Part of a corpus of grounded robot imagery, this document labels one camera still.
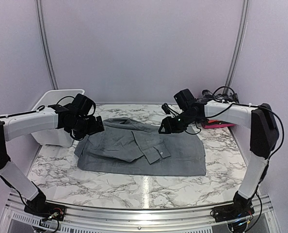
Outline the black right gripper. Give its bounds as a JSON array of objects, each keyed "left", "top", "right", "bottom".
[{"left": 158, "top": 110, "right": 198, "bottom": 134}]

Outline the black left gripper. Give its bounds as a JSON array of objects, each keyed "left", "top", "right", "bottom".
[{"left": 67, "top": 115, "right": 104, "bottom": 140}]

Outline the grey button-up shirt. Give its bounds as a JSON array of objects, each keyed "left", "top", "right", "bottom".
[{"left": 74, "top": 117, "right": 207, "bottom": 177}]

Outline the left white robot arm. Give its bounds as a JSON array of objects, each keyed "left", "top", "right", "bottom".
[{"left": 0, "top": 104, "right": 104, "bottom": 216}]

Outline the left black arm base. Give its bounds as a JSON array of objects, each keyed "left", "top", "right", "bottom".
[{"left": 24, "top": 191, "right": 66, "bottom": 221}]

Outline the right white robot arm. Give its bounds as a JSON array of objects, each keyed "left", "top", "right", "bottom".
[{"left": 158, "top": 100, "right": 279, "bottom": 200}]

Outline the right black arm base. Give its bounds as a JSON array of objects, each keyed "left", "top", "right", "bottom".
[{"left": 210, "top": 191, "right": 256, "bottom": 222}]

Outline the white plastic laundry bin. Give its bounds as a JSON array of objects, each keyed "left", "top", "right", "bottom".
[{"left": 32, "top": 89, "right": 85, "bottom": 148}]

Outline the pink folded garment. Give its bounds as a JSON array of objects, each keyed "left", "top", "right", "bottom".
[{"left": 201, "top": 121, "right": 234, "bottom": 129}]

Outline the orange folded garment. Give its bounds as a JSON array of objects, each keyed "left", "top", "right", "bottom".
[{"left": 208, "top": 119, "right": 220, "bottom": 124}]

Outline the black white plaid shirt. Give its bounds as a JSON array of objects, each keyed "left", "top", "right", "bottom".
[{"left": 202, "top": 89, "right": 239, "bottom": 103}]

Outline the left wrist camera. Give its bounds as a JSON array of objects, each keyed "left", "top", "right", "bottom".
[{"left": 71, "top": 94, "right": 96, "bottom": 116}]

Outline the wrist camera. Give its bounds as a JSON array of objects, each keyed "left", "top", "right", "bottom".
[
  {"left": 174, "top": 89, "right": 196, "bottom": 111},
  {"left": 71, "top": 94, "right": 96, "bottom": 116}
]

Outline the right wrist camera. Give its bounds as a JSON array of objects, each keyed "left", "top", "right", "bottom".
[{"left": 174, "top": 89, "right": 196, "bottom": 111}]

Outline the left aluminium wall post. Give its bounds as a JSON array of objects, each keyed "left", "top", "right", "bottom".
[{"left": 35, "top": 0, "right": 59, "bottom": 90}]

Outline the aluminium wall post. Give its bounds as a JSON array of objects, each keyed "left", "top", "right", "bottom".
[
  {"left": 225, "top": 0, "right": 250, "bottom": 87},
  {"left": 35, "top": 0, "right": 59, "bottom": 90}
]

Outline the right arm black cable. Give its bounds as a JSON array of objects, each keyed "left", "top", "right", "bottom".
[{"left": 185, "top": 86, "right": 285, "bottom": 156}]

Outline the aluminium front frame rail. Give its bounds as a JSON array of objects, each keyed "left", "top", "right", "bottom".
[{"left": 0, "top": 193, "right": 281, "bottom": 233}]

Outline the right aluminium wall post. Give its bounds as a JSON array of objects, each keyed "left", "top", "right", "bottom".
[{"left": 225, "top": 0, "right": 250, "bottom": 87}]

